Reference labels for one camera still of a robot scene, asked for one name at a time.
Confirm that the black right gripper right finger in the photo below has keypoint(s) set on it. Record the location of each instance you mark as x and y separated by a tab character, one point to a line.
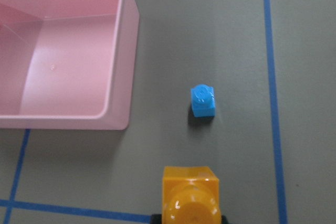
224	220

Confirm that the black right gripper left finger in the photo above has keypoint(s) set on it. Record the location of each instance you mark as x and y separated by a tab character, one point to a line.
156	219

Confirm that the orange toy block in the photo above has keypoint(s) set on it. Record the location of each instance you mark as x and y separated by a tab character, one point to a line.
190	195

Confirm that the small blue toy block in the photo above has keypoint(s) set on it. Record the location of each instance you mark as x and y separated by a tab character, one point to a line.
203	101

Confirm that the pink plastic box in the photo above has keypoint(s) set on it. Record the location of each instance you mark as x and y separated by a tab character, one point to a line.
67	64

